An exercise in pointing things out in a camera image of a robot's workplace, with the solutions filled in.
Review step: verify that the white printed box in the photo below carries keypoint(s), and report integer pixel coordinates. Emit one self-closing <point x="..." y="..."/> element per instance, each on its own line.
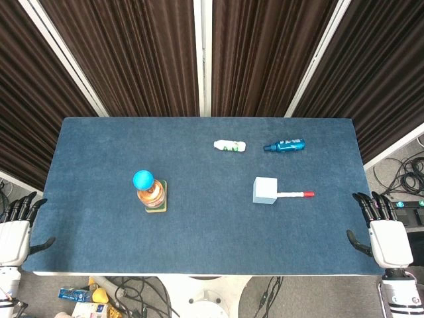
<point x="89" y="309"/>

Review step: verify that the black foot pedal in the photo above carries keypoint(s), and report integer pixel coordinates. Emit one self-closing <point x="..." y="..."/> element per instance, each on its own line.
<point x="414" y="217"/>

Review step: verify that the blue ball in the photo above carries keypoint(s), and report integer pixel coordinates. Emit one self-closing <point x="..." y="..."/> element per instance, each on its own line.
<point x="143" y="180"/>

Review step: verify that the blue spray bottle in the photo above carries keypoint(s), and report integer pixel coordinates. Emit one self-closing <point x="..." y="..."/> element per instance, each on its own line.
<point x="286" y="145"/>

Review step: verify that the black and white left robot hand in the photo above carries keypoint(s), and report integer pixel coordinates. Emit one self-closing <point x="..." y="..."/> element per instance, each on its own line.
<point x="13" y="236"/>

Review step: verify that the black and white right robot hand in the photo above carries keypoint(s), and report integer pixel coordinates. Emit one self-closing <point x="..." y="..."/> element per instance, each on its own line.
<point x="389" y="238"/>

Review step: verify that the orange transparent bottle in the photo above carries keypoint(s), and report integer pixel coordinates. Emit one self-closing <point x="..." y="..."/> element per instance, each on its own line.
<point x="151" y="197"/>

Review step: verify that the yellow plastic toy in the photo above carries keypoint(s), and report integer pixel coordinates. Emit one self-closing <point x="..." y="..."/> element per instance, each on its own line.
<point x="100" y="295"/>

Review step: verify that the white frame rail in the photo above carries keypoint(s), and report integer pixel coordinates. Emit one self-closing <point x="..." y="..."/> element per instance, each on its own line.
<point x="394" y="145"/>
<point x="20" y="183"/>

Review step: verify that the white frame post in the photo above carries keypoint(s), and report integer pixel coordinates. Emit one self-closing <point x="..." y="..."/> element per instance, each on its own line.
<point x="202" y="56"/>
<point x="318" y="56"/>
<point x="63" y="53"/>

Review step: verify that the white cube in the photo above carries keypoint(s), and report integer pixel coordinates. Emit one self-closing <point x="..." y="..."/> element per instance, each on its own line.
<point x="264" y="190"/>

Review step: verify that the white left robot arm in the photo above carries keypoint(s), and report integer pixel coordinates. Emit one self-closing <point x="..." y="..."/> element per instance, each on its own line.
<point x="8" y="291"/>

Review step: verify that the dark brown curtain panel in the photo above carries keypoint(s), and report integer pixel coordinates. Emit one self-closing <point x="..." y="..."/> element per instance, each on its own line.
<point x="377" y="73"/>
<point x="265" y="56"/>
<point x="26" y="99"/>
<point x="132" y="56"/>

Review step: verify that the blue cardboard box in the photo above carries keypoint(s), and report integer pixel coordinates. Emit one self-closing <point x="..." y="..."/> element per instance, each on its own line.
<point x="74" y="294"/>

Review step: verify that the green wooden square coaster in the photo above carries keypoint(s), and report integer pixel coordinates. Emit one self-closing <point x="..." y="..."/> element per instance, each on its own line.
<point x="159" y="209"/>

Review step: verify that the white bottle with green print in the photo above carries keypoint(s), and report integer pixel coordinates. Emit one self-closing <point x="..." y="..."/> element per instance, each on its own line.
<point x="230" y="146"/>

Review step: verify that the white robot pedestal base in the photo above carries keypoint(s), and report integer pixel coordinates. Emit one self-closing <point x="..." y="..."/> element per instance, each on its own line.
<point x="205" y="296"/>

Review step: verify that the red-tipped white marker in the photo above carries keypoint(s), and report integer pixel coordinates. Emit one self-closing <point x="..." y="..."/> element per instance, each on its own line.
<point x="293" y="194"/>

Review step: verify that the blue felt table mat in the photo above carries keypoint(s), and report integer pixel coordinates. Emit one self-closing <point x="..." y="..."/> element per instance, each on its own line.
<point x="212" y="238"/>

